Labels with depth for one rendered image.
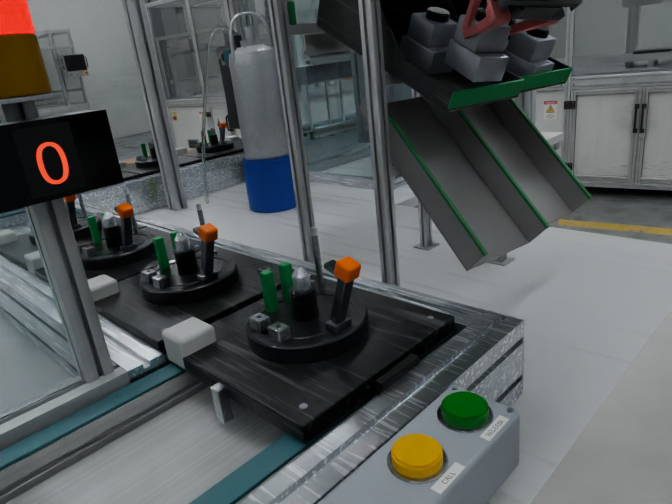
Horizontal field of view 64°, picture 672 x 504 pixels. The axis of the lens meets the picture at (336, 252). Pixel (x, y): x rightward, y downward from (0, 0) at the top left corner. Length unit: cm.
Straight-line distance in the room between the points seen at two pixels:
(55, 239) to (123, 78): 1244
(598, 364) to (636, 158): 380
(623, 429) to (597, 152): 397
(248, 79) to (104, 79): 1134
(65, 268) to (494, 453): 45
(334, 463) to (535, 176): 61
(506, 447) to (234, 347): 30
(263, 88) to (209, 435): 106
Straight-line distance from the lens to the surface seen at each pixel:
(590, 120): 454
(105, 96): 1274
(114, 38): 1304
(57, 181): 55
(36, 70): 55
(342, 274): 53
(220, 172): 192
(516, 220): 80
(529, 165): 93
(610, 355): 80
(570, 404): 70
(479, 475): 48
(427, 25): 74
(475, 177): 81
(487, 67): 68
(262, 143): 150
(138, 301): 80
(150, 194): 180
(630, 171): 454
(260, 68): 148
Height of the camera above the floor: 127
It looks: 20 degrees down
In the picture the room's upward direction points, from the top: 7 degrees counter-clockwise
